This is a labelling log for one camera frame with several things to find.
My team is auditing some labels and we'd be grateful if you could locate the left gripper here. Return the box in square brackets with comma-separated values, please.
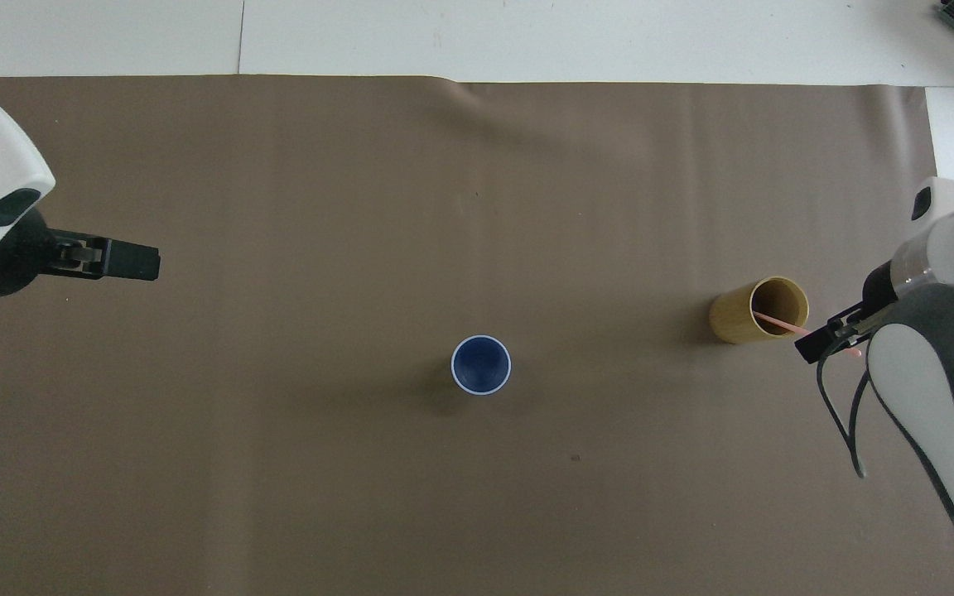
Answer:
[0, 207, 74, 299]

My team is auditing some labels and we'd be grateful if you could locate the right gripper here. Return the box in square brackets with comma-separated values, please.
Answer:
[850, 260, 902, 332]

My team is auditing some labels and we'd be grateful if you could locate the pink chopstick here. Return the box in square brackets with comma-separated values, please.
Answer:
[753, 311, 864, 358]

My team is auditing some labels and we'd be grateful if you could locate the yellow bamboo tube cup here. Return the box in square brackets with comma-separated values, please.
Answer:
[709, 276, 811, 345]

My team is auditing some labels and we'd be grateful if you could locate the blue cup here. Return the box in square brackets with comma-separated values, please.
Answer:
[450, 334, 513, 397]

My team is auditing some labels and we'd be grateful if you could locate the black cable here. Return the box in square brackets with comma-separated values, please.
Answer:
[816, 358, 874, 480]

